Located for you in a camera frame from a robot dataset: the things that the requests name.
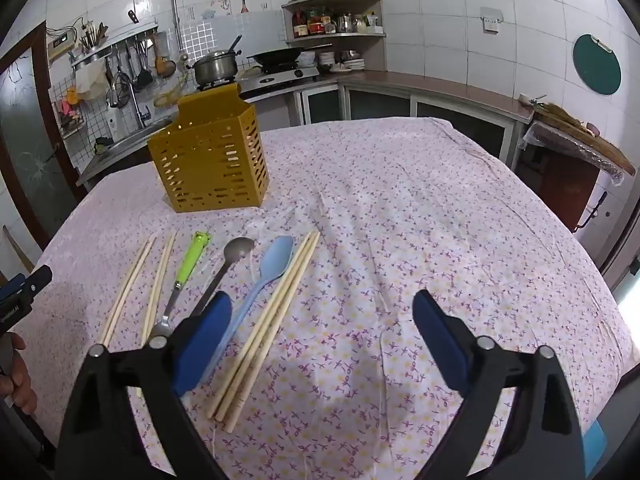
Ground grey wall pipe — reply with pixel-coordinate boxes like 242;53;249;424
167;0;184;56

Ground floral pink tablecloth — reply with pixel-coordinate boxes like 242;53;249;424
37;116;636;480

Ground beige wall controller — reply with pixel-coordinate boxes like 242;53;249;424
47;31;77;52

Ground steel sink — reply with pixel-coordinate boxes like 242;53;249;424
107;115;176;153

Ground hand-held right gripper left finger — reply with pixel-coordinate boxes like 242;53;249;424
55;290;233;480

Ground stack of white plates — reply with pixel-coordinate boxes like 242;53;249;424
317;50;367;72

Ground small covered side table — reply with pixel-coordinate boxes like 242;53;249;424
517;110;638;233

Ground steel cooking pot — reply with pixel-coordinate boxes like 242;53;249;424
192;35;243;87

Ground brown kitchen counter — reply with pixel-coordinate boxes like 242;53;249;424
75;67;536;191

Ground hanging wooden ladle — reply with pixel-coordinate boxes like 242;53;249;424
153;35;177;76

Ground hanging black spatula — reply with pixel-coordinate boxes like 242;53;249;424
132;45;154;87

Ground steel wall rack shelf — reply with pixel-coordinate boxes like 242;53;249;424
70;25;159;68

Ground green round cutting board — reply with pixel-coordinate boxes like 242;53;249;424
572;34;622;96

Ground yellow gas hose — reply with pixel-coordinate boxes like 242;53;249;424
152;71;195;109

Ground green handled metal spoon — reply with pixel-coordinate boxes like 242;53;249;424
150;230;212;341

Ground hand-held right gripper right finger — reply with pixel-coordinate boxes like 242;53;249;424
412;289;586;480

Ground steel gas stove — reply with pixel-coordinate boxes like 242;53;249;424
239;62;321;95

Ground wire wall basket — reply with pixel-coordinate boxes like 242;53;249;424
51;86;85;137

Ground utensil cup with chopsticks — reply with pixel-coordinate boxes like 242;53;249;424
80;21;109;53

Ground white corner shelf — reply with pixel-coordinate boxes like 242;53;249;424
281;0;388;73

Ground black wok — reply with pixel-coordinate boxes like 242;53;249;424
246;46;306;68

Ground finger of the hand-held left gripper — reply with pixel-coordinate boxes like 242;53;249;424
0;265;53;306

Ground brown glass door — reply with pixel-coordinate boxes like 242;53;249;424
0;25;88;266

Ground straw brush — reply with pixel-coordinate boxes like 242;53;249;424
520;94;637;177

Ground white wall socket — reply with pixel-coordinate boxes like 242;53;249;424
480;7;504;35

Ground yellow plastic utensil holder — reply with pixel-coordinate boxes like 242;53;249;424
146;85;271;213

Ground person's left hand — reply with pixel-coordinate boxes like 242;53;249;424
0;332;38;416

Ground blue plastic item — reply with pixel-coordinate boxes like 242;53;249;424
581;420;609;477

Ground light blue silicone spoon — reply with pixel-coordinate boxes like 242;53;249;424
200;235;296;386

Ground hanging white cloth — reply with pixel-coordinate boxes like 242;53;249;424
74;62;109;102

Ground black handled metal spoon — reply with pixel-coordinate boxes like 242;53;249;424
190;236;256;317

